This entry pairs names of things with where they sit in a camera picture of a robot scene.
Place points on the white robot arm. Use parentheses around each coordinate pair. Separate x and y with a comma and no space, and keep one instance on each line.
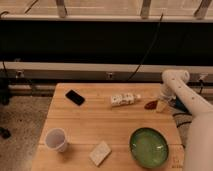
(199,146)

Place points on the white plastic cup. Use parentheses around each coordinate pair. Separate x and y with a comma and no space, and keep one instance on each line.
(55,139)

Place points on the black smartphone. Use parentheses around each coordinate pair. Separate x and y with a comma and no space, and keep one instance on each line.
(75,97)

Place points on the beige sponge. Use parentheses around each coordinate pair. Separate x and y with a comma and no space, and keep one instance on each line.
(100,153)

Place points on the red chili pepper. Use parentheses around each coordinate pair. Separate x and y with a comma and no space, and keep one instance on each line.
(151,105)

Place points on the black object on floor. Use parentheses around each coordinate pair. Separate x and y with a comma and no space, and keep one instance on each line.
(5,133)

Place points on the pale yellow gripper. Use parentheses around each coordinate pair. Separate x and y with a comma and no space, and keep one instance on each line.
(161,105)

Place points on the green ceramic bowl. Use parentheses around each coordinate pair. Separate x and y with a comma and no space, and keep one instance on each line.
(148,148)

